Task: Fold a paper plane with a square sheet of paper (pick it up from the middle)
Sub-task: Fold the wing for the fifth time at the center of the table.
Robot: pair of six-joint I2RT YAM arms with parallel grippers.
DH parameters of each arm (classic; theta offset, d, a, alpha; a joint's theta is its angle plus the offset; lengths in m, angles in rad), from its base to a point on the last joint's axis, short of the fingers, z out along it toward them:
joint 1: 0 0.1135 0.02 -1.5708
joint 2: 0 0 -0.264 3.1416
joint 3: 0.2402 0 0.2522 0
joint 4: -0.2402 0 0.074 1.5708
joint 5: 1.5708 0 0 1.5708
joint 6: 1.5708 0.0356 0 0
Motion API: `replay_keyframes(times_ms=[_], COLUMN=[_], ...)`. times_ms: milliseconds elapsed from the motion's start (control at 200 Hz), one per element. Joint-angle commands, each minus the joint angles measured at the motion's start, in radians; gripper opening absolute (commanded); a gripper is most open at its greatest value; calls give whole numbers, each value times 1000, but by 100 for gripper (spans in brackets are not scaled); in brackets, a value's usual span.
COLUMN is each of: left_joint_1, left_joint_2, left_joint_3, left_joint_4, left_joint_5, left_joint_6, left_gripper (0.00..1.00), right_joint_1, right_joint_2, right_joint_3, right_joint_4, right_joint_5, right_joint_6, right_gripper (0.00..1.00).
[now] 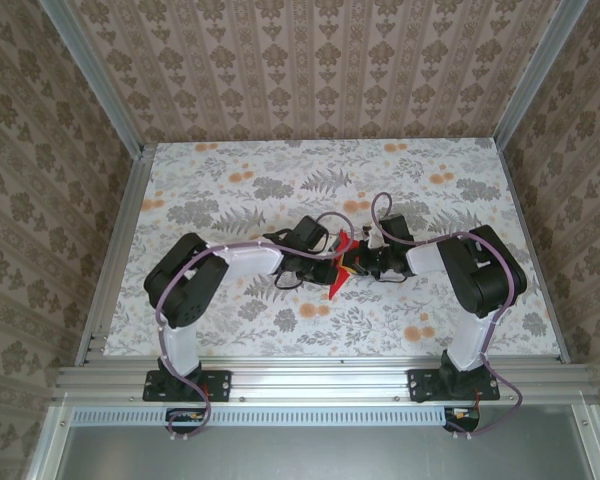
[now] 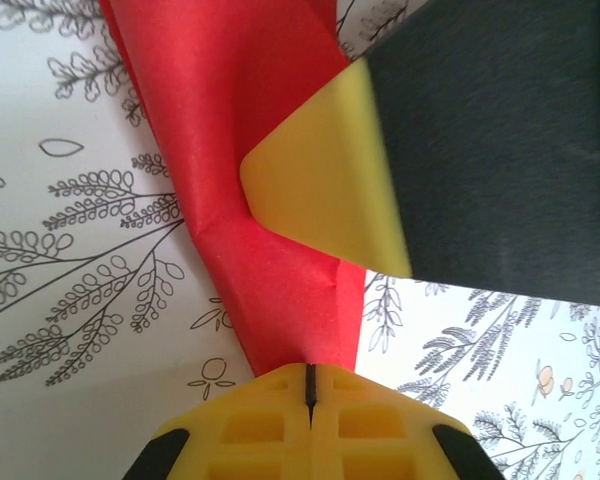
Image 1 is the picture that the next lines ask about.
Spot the red cloth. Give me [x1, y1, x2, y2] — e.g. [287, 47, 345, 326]
[328, 228, 359, 302]

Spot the grey sheet metal panel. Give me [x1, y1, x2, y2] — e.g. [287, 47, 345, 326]
[27, 403, 600, 480]

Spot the floral patterned table cover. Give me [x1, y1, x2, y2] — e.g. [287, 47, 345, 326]
[102, 140, 564, 359]

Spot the small black circuit board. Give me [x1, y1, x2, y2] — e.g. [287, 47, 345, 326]
[166, 408, 207, 432]
[443, 406, 482, 432]

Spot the thin black left gripper cable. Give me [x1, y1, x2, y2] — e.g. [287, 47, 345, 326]
[262, 228, 331, 291]

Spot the long aluminium base rail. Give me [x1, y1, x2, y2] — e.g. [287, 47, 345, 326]
[52, 357, 599, 404]

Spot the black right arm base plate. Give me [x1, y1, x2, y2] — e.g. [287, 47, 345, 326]
[407, 368, 501, 404]

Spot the slotted grey cable duct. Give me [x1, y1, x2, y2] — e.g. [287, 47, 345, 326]
[72, 405, 450, 427]

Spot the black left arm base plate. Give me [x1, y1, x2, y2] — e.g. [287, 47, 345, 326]
[142, 368, 232, 403]

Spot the aluminium side rail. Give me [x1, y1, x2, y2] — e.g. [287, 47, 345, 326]
[76, 144, 157, 366]
[494, 142, 572, 364]

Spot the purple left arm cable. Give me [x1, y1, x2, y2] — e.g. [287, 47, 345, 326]
[154, 212, 351, 444]

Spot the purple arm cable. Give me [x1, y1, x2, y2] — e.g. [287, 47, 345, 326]
[154, 212, 351, 444]
[370, 192, 527, 442]

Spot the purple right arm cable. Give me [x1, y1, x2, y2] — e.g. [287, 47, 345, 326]
[370, 192, 527, 442]

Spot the aluminium corner post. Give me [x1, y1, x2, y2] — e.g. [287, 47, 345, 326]
[43, 0, 145, 157]
[493, 0, 589, 147]

